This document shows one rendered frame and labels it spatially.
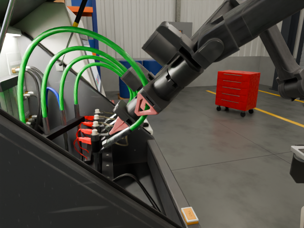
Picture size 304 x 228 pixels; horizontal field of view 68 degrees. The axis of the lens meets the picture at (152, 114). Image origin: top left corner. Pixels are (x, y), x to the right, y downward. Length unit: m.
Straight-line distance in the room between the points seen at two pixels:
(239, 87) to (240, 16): 4.38
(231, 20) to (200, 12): 7.68
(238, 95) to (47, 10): 4.18
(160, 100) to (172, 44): 0.12
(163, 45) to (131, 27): 6.85
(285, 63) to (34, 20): 0.96
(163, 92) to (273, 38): 0.54
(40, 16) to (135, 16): 6.33
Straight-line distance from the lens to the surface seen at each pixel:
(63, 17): 1.05
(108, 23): 7.18
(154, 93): 0.50
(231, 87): 4.88
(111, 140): 0.62
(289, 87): 0.96
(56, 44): 1.05
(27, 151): 0.39
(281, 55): 0.94
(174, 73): 0.47
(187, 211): 0.66
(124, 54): 0.56
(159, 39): 0.45
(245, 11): 0.44
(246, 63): 9.08
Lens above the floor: 1.39
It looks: 17 degrees down
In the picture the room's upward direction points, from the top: straight up
